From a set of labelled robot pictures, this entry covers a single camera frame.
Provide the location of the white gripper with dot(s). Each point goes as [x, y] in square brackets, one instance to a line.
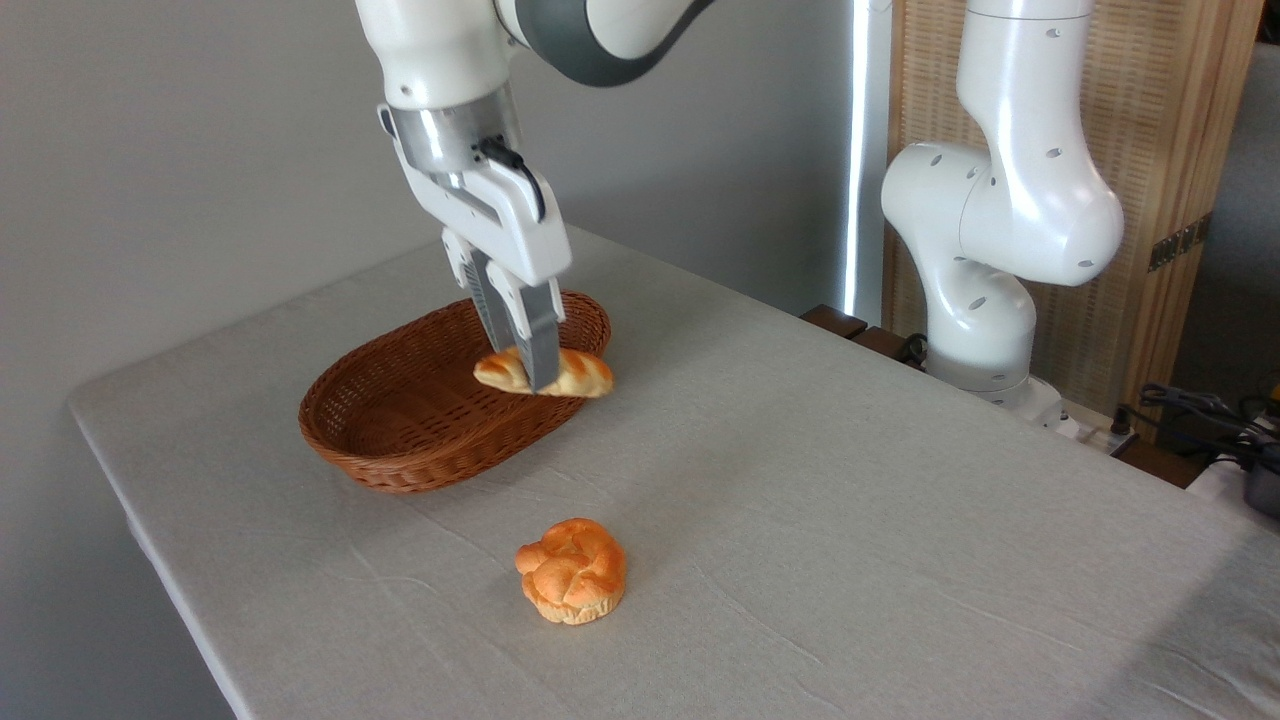
[515, 235]

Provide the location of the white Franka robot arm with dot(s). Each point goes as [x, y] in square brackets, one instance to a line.
[1020, 200]

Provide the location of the brass screen hinge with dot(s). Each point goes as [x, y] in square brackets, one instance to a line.
[1180, 240]

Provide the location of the wooden bamboo folding screen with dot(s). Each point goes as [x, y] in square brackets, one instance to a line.
[1150, 120]

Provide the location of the white power strip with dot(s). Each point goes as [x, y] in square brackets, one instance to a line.
[1095, 430]

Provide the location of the round knotted bread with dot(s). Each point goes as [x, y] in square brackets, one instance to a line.
[572, 575]

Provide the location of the long braided bread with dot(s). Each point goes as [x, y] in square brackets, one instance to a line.
[587, 376]

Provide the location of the grey tablecloth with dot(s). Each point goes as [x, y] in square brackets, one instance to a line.
[850, 550]

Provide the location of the white vertical frame strip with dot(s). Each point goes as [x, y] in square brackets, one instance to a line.
[866, 150]

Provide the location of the brown oval wicker basket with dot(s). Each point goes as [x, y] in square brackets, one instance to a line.
[400, 420]

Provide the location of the dark brown wooden furniture edge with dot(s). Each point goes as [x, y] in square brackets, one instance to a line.
[835, 320]

